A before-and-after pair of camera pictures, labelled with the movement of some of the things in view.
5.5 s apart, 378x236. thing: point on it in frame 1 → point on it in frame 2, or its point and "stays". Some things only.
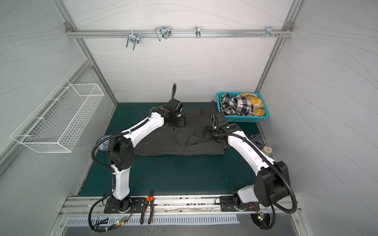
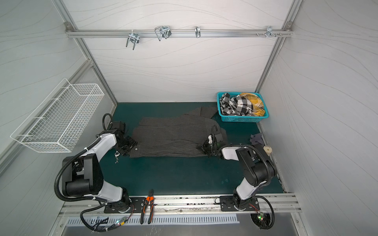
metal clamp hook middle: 164,32 stays
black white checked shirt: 237,105 stays
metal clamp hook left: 133,38 stays
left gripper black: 182,124 → 132,143
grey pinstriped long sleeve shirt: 188,140 stays
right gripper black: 210,133 → 208,146
